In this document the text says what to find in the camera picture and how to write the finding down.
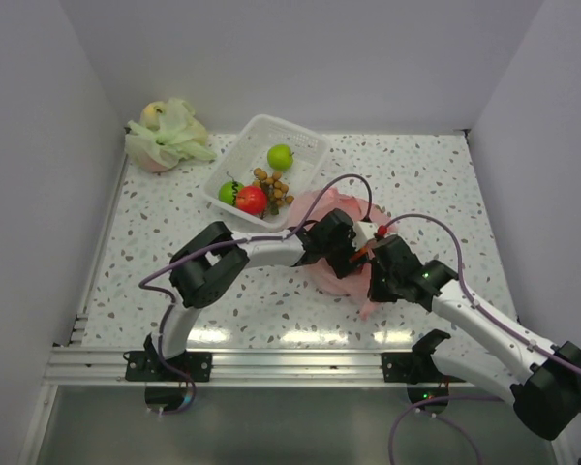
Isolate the green toy apple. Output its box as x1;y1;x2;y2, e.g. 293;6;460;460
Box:
267;144;294;171

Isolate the right black base bracket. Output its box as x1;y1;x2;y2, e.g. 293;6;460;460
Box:
381;352;444;385

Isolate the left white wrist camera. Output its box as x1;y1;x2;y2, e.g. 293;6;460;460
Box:
353;221;379;249

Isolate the left black base bracket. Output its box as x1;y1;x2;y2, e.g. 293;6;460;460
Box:
123;351;213;383

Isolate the red toy apple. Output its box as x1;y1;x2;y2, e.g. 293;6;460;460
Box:
235;185;268;215

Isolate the green plastic bag with fruit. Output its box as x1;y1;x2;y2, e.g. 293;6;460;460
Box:
124;98;217;173

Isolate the brown longan bunch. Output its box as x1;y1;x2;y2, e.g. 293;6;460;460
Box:
252;168;294;218

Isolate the black base bracket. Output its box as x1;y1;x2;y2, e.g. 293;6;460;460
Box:
381;352;444;385
123;351;213;383

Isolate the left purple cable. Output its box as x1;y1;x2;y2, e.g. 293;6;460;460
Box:
139;173;374;384

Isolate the pink plastic bag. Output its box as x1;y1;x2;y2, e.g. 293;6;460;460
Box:
286;188;381;321

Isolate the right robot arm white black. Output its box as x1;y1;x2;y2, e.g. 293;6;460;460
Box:
369;234;581;441

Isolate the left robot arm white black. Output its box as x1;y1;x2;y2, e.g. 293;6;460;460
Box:
139;208;368;381

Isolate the aluminium mounting rail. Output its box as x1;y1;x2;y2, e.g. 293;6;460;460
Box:
43;347;404;388

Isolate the red orange chili pepper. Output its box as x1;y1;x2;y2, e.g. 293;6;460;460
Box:
349;246;369;263

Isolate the green striped toy melon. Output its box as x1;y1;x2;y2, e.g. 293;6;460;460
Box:
218;176;244;207

